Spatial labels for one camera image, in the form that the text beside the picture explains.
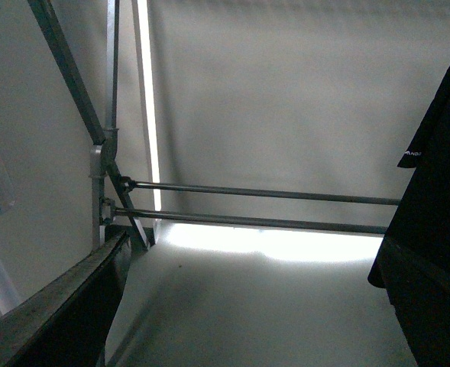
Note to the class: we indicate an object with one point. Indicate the black printed t-shirt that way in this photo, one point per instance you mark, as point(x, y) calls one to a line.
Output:
point(422, 219)

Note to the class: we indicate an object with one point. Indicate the upper horizontal metal rod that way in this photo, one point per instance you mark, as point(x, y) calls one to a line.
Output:
point(131, 184)

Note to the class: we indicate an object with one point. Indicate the white LED light strip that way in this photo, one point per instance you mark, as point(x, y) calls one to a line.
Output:
point(145, 74)

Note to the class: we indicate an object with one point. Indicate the horizontal metal rod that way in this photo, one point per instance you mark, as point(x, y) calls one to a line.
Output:
point(131, 184)
point(247, 221)

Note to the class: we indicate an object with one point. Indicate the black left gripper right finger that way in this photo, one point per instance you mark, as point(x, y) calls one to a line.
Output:
point(420, 294)

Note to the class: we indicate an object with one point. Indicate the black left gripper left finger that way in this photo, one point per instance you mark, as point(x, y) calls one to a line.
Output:
point(67, 322)

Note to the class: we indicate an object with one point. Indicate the grey metal drying rack frame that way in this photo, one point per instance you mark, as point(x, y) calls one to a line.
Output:
point(104, 135)

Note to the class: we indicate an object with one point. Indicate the lower horizontal metal rod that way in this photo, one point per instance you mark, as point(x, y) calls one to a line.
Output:
point(247, 221)

